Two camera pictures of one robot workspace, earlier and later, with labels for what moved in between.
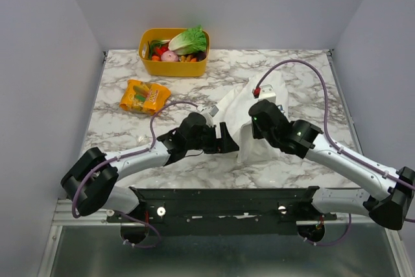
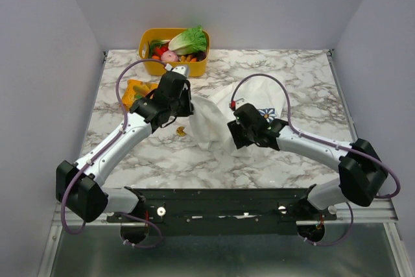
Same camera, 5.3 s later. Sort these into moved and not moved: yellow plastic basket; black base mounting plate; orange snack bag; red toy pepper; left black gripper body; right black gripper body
Moved: left black gripper body; right black gripper body
Not moved: yellow plastic basket; orange snack bag; black base mounting plate; red toy pepper
